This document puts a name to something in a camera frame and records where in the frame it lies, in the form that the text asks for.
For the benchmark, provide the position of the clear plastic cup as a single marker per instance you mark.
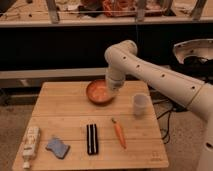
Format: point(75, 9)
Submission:
point(140, 102)

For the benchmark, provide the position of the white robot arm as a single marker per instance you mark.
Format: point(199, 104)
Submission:
point(193, 94)

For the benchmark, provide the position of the wooden table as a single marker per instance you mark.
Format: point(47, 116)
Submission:
point(62, 110)

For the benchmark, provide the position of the black striped eraser block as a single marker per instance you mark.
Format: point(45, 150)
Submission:
point(92, 139)

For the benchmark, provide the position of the white robot base shell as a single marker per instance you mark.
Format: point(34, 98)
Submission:
point(196, 47)

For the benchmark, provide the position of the orange carrot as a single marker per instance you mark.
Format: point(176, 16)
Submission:
point(119, 133)

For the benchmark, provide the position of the orange bowl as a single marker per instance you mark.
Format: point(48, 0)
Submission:
point(97, 92)

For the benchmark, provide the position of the blue sponge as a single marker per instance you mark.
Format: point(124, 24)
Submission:
point(57, 147)

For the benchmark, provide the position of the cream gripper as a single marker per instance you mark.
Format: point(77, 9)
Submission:
point(114, 86)

